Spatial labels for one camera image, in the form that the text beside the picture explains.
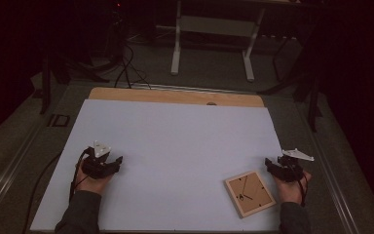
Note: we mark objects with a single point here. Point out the metal floor rail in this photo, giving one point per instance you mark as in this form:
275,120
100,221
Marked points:
191,88
6,175
334,185

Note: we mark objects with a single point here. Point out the white metal desk frame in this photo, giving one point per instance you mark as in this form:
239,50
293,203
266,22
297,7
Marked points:
217,26

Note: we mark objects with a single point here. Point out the person's right hand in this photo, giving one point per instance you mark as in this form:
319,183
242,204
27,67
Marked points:
290,191

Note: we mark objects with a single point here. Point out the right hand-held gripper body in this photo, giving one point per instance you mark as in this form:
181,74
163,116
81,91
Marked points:
289,170

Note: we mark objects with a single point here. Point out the black metal stand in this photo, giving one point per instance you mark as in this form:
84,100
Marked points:
312,104
45,87

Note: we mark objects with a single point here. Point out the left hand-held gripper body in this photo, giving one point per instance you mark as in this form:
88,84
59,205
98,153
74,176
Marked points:
97,165

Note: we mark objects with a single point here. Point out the person's left hand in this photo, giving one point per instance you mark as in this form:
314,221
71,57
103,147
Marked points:
92,185

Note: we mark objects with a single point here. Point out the wooden picture frame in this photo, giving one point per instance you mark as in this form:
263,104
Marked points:
250,195

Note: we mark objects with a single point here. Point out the black floor socket box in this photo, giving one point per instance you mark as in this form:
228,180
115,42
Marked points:
58,120

